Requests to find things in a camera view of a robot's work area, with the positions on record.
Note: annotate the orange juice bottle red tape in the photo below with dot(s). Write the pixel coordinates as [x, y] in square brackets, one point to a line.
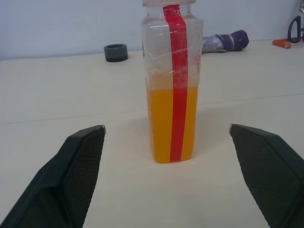
[161, 118]

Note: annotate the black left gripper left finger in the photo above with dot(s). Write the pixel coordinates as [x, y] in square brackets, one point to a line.
[59, 180]

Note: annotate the black tape roll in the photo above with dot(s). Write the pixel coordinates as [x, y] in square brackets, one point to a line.
[116, 52]

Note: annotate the folded grey purple umbrella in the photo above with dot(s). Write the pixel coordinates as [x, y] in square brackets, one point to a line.
[235, 39]

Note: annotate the orange hacksaw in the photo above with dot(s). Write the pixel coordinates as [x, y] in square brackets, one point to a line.
[281, 42]

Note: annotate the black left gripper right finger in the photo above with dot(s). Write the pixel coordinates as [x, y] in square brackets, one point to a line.
[273, 175]

